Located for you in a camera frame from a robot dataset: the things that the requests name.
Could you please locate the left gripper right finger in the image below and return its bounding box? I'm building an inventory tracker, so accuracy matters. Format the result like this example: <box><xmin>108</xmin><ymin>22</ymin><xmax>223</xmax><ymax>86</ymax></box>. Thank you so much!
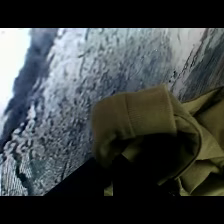
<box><xmin>112</xmin><ymin>146</ymin><xmax>182</xmax><ymax>197</ymax></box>

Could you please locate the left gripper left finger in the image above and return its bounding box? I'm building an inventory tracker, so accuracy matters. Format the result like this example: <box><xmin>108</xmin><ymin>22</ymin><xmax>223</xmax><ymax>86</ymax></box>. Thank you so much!
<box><xmin>45</xmin><ymin>156</ymin><xmax>112</xmax><ymax>197</ymax></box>

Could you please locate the brown garment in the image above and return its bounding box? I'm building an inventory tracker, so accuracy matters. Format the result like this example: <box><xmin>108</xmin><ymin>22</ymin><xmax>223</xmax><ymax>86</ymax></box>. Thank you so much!
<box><xmin>90</xmin><ymin>83</ymin><xmax>224</xmax><ymax>197</ymax></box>

